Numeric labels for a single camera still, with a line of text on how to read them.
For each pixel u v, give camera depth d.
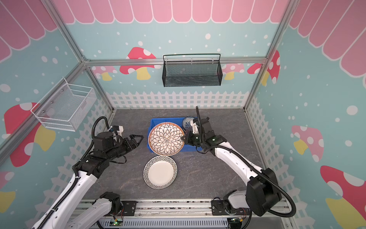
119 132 0.67
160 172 0.85
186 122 1.00
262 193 0.41
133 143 0.66
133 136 0.67
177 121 1.01
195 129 0.73
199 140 0.62
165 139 0.80
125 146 0.66
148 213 0.74
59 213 0.41
